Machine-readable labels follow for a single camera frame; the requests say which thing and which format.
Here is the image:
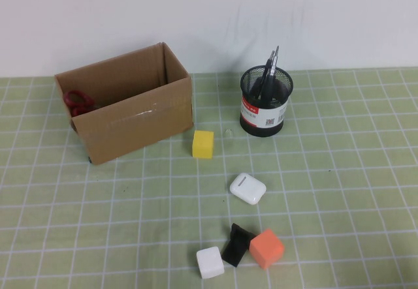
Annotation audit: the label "silver black pen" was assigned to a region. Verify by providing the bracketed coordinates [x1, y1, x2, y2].
[263, 44, 280, 106]

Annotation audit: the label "red handled scissors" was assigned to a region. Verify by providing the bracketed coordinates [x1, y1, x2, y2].
[63, 89, 99, 117]

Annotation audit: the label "yellow foam block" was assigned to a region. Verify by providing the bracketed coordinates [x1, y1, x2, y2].
[191, 130, 216, 159]

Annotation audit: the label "black mesh pen holder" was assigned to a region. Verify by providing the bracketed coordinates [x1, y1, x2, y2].
[240, 66, 294, 137]

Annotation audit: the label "white earbuds case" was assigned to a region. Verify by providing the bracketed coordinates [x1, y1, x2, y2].
[229, 172, 267, 206]

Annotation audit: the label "brown cardboard box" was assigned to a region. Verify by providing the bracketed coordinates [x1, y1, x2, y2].
[54, 42, 193, 165]

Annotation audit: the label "black wedge block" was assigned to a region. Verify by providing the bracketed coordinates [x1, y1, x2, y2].
[221, 222, 257, 268]

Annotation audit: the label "orange foam block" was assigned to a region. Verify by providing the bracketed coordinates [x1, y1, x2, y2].
[249, 228, 285, 269]

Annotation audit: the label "green checked tablecloth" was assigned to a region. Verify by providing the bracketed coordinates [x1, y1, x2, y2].
[0, 68, 418, 289]

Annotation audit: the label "white foam block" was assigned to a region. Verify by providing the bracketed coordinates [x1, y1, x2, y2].
[196, 246, 225, 280]

